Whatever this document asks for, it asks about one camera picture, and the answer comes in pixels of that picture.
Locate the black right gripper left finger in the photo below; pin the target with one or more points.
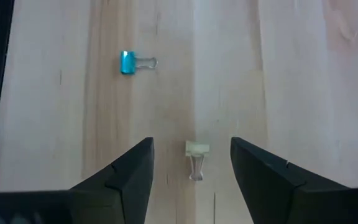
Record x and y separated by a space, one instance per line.
129 186

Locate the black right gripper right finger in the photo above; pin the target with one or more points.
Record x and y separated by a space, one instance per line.
266 186

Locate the beige binder clip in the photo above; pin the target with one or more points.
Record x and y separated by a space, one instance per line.
197 148

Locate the teal binder clip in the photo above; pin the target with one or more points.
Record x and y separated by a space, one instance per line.
127 62

